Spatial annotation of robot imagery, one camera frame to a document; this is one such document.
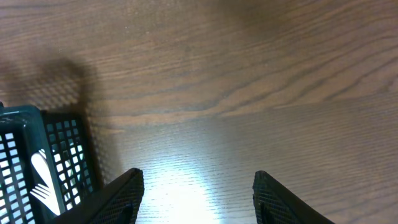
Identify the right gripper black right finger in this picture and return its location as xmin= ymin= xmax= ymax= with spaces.
xmin=252 ymin=170 xmax=331 ymax=224

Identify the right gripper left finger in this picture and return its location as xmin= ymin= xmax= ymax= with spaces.
xmin=51 ymin=168 xmax=144 ymax=224

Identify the white plastic fork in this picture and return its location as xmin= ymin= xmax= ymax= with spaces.
xmin=30 ymin=149 xmax=61 ymax=216

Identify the black plastic basket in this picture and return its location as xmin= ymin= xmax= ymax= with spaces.
xmin=1 ymin=105 xmax=99 ymax=223

